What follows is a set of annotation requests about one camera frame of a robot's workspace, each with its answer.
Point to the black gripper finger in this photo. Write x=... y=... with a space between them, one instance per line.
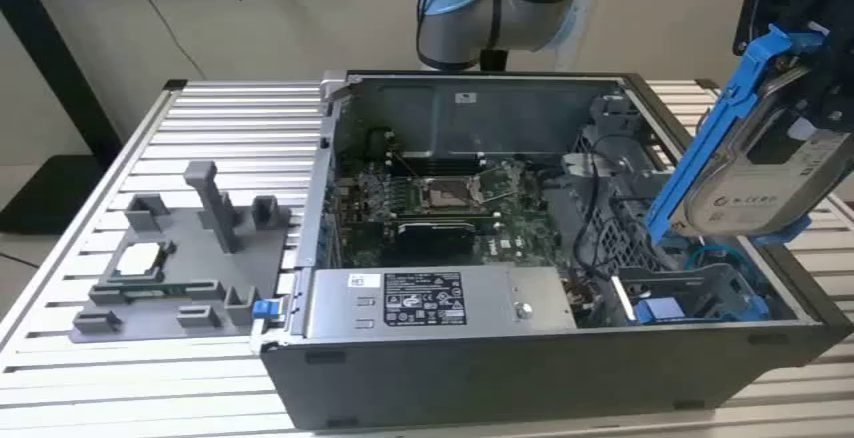
x=834 y=83
x=756 y=23

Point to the hard disk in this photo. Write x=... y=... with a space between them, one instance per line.
x=753 y=183

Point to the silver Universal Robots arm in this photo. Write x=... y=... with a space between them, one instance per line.
x=527 y=18

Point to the grey perforated drive cage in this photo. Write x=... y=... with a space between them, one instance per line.
x=627 y=243

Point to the green motherboard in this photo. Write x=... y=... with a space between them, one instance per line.
x=527 y=238

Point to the black RAM slots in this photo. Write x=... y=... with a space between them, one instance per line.
x=436 y=163

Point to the CPU socket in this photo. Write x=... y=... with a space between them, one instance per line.
x=443 y=195

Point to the thin locking lever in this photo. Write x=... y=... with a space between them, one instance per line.
x=407 y=164

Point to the silver power supply unit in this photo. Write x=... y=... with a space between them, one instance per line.
x=533 y=288

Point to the black graphics card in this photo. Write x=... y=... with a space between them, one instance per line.
x=433 y=243

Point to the black open PC case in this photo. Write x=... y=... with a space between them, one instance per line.
x=467 y=383

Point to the blue case latch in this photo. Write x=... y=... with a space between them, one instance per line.
x=265 y=308

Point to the grey parts rack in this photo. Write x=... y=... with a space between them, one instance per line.
x=200 y=258

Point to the green RAM stick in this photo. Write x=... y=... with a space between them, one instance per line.
x=169 y=289

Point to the silver CPU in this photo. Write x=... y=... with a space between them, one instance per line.
x=140 y=258

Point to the black stand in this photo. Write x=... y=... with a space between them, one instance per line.
x=46 y=193

